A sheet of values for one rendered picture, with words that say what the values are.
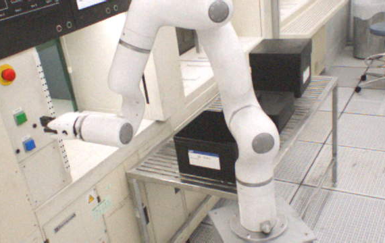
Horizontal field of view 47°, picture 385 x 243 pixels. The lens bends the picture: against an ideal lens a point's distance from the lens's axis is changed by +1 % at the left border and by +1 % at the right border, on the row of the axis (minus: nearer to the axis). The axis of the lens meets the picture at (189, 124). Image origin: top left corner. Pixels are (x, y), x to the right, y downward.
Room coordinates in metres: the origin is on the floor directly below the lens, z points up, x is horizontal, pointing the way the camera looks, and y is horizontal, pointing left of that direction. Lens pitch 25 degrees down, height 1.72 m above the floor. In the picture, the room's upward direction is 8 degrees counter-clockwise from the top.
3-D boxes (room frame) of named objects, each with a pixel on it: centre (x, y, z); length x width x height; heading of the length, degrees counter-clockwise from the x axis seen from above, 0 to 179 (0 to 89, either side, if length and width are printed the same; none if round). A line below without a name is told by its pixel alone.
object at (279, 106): (2.02, -0.35, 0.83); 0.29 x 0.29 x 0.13; 59
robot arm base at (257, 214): (1.21, -0.18, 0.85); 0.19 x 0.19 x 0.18
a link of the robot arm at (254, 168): (1.18, -0.19, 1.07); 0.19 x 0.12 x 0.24; 7
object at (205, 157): (1.65, -0.12, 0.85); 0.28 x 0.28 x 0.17; 56
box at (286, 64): (2.40, -0.57, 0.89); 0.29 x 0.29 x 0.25; 60
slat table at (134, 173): (2.06, -0.30, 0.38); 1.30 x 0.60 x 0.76; 147
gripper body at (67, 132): (1.24, 0.35, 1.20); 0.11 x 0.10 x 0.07; 57
